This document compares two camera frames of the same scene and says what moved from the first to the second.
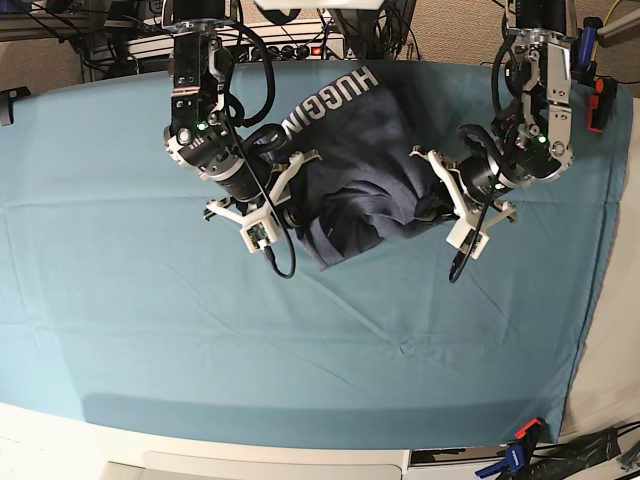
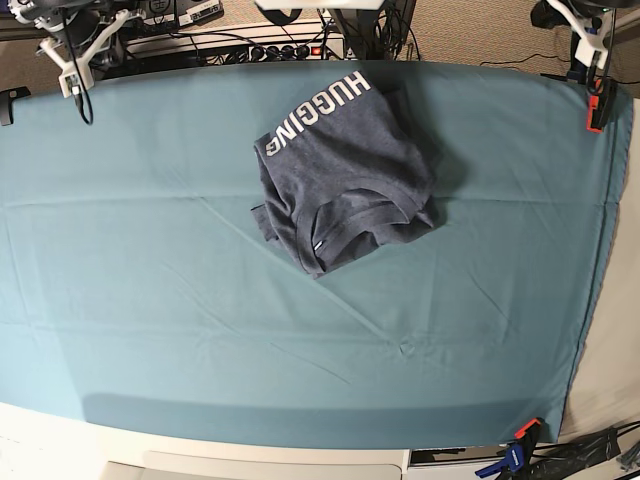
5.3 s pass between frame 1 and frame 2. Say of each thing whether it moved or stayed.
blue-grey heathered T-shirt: moved
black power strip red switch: stayed
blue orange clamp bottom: stayed
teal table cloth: stayed
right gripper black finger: moved
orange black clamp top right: stayed
